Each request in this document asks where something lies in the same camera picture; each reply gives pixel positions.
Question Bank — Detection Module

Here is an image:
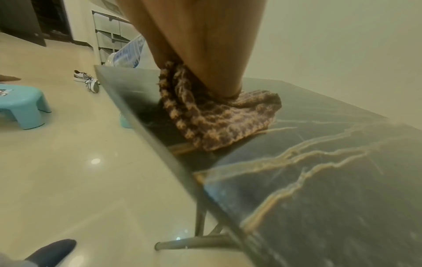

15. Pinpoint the light blue plastic stool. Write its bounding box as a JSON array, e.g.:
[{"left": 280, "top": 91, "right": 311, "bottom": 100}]
[{"left": 0, "top": 84, "right": 53, "bottom": 130}]

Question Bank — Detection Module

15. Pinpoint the person's left leg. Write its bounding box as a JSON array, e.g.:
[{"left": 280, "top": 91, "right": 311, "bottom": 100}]
[{"left": 0, "top": 238, "right": 77, "bottom": 267}]

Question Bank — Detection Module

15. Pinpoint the dark wooden wardrobe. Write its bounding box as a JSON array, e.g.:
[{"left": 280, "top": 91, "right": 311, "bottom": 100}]
[{"left": 0, "top": 0, "right": 75, "bottom": 48}]

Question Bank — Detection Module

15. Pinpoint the brown checkered cloth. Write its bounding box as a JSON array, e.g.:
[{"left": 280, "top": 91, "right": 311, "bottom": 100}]
[{"left": 158, "top": 61, "right": 283, "bottom": 153}]

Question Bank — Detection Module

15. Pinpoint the black marble table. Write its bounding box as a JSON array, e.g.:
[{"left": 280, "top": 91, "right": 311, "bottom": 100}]
[{"left": 94, "top": 64, "right": 422, "bottom": 267}]

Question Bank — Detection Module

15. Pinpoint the white sneaker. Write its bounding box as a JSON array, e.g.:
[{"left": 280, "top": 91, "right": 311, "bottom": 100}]
[
  {"left": 85, "top": 77, "right": 101, "bottom": 93},
  {"left": 73, "top": 69, "right": 96, "bottom": 83}
]

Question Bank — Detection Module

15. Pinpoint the white shoe cabinet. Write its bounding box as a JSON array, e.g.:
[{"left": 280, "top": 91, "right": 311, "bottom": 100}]
[{"left": 91, "top": 9, "right": 141, "bottom": 66}]

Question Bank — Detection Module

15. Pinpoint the person's right hand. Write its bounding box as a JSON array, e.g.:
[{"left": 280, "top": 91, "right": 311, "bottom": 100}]
[{"left": 116, "top": 0, "right": 268, "bottom": 99}]

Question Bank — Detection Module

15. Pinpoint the large clear water jug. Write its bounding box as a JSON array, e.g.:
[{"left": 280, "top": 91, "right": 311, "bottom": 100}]
[{"left": 104, "top": 33, "right": 148, "bottom": 69}]

